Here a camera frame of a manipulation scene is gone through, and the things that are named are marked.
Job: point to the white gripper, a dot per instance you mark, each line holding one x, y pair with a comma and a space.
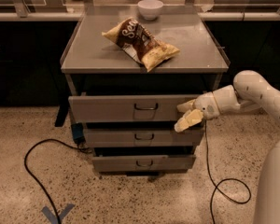
207, 105

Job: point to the grey top drawer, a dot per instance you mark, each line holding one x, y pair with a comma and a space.
124, 108

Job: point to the grey drawer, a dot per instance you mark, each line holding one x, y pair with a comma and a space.
124, 108
142, 137
150, 163

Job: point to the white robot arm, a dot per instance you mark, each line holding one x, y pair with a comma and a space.
248, 91

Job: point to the grey bottom drawer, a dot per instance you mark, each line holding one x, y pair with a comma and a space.
150, 163

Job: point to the grey drawer cabinet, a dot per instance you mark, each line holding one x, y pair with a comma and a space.
127, 77

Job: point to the grey middle drawer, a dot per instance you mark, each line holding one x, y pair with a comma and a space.
142, 137

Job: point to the brown yellow chip bag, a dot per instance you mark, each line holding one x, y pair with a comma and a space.
139, 43

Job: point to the white bowl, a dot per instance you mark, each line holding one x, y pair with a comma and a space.
150, 9

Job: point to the blue power adapter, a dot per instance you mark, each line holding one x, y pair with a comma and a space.
77, 133

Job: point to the white railing counter edge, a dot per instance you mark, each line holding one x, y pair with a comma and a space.
207, 16

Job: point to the blue tape mark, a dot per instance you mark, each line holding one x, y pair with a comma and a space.
57, 218

